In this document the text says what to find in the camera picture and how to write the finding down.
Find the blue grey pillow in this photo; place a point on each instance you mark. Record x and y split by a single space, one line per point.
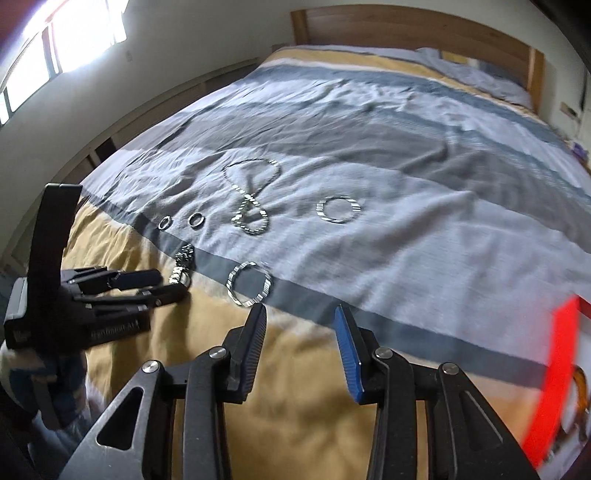
480 74

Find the silver link watch band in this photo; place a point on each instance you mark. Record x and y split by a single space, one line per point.
183 261

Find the wall power outlet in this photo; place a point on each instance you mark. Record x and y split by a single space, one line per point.
569 110

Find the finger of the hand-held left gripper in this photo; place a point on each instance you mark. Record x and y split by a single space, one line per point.
134 278
168 293

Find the striped blue yellow bed cover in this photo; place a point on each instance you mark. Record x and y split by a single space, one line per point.
369 134

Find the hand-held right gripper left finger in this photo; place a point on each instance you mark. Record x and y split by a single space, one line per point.
253 339

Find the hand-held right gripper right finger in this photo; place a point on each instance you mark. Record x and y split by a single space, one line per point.
347 350

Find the person's left forearm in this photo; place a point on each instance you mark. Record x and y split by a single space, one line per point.
71 385

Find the window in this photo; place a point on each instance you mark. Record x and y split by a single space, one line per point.
78 37

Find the red box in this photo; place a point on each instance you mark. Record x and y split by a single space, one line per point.
561 360

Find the small purple item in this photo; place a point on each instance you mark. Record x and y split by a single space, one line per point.
579 148

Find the wooden headboard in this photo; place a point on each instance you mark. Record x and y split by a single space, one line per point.
392 27

